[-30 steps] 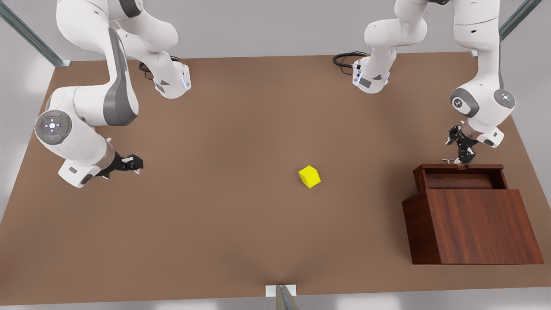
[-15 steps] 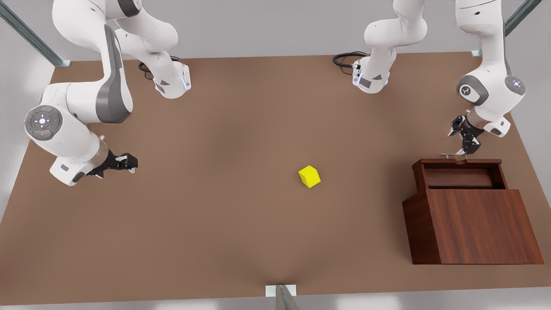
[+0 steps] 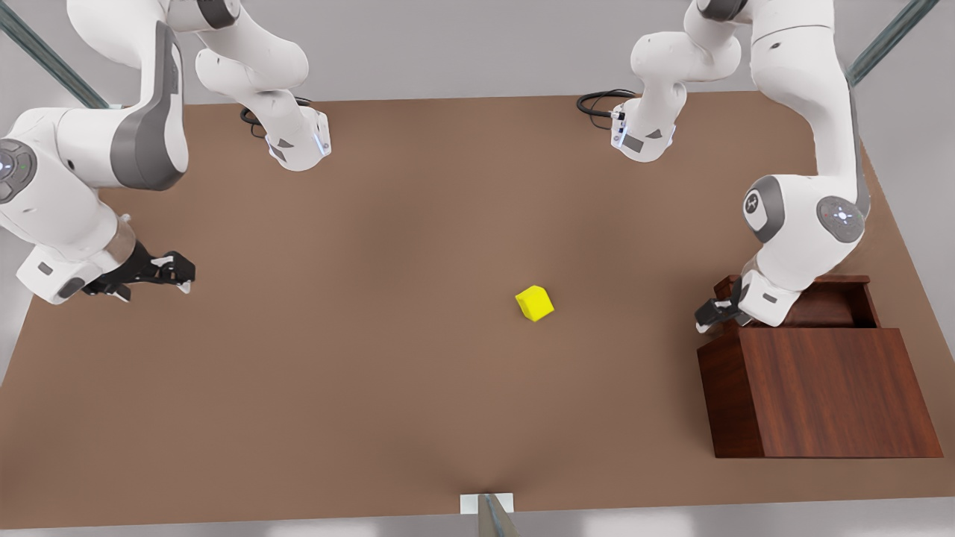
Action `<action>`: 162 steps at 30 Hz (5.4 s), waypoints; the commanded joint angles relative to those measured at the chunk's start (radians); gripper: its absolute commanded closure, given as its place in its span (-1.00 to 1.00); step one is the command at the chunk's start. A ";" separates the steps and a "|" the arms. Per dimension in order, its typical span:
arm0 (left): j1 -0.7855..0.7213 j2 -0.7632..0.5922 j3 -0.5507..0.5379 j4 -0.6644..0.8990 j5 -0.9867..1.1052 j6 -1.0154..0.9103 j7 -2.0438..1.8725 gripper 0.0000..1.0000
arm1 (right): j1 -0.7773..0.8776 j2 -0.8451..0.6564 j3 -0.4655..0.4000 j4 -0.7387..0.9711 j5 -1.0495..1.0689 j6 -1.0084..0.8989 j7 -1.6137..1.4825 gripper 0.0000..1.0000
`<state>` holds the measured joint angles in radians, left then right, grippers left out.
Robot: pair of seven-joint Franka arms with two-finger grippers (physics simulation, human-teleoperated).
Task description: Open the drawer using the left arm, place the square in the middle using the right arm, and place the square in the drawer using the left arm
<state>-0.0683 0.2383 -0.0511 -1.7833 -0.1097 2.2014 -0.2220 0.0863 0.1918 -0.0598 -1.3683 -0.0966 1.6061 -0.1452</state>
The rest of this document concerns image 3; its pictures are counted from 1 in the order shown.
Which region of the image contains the brown wooden cabinet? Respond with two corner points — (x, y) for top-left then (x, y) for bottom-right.
(697, 325), (945, 459)

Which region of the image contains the brown wooden drawer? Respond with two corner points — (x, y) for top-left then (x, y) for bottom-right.
(713, 274), (881, 330)

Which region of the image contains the silver frame post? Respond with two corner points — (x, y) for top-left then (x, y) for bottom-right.
(846, 0), (942, 87)
(476, 492), (525, 537)
(0, 4), (110, 110)

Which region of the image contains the yellow cube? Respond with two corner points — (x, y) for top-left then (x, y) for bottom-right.
(515, 285), (556, 323)

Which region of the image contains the black cable loop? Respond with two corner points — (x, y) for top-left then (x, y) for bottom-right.
(576, 89), (639, 132)
(239, 96), (314, 139)

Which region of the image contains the white post foot plate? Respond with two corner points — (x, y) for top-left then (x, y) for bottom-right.
(460, 492), (516, 516)

